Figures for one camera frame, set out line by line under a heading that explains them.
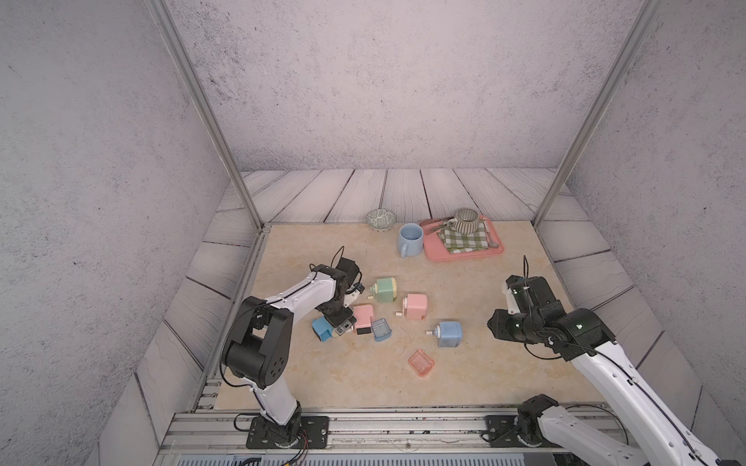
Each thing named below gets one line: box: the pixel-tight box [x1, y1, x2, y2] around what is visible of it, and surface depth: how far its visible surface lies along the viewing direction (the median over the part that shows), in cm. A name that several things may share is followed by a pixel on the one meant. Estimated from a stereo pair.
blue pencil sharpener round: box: [310, 315, 335, 342], surface depth 88 cm
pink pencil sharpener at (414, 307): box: [395, 293, 429, 321], surface depth 93 cm
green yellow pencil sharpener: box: [367, 277, 398, 303], surface depth 95 cm
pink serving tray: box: [419, 215, 505, 262], surface depth 114 cm
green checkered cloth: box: [437, 223, 489, 254], surface depth 117 cm
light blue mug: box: [397, 222, 424, 258], surface depth 110 cm
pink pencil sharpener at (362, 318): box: [352, 303, 373, 335], surface depth 91 cm
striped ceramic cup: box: [446, 207, 480, 235], surface depth 114 cm
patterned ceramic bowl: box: [367, 208, 396, 233], surface depth 121 cm
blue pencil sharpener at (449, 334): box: [425, 320, 463, 349], surface depth 86 cm
